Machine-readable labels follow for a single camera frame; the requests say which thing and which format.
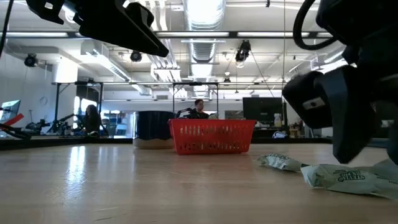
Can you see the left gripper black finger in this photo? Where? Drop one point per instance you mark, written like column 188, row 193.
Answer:
column 130, row 34

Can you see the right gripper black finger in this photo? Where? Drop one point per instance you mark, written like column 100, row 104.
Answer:
column 394, row 143
column 354, row 124

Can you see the black background robot arm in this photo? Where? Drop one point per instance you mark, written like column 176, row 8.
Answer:
column 62, row 123
column 37, row 127

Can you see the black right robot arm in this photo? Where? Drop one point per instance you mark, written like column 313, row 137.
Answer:
column 357, row 15

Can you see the white blue round object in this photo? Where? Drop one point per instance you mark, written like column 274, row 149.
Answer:
column 280, row 135

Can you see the white bottle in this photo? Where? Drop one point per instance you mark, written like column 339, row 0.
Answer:
column 277, row 120

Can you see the black monitor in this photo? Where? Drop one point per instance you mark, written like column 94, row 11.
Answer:
column 262, row 109

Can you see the person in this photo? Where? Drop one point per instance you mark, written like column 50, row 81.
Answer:
column 91, row 121
column 199, row 105

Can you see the black overhead crossbar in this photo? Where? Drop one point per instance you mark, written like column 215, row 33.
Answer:
column 233, row 34

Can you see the grey computer monitor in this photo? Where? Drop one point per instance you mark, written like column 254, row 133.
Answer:
column 11, row 110

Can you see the red strip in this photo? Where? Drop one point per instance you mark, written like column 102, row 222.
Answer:
column 15, row 119

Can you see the red plastic basket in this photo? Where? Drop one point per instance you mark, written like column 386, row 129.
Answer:
column 211, row 137

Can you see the white rectangular ceiling duct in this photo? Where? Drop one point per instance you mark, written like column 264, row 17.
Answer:
column 99, row 59

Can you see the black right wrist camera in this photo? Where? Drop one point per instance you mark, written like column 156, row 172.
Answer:
column 298, row 93

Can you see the silver ceiling duct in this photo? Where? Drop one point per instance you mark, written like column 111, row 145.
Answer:
column 203, row 49

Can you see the black background station frame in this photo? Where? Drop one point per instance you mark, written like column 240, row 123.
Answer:
column 57, row 102
column 195, row 83

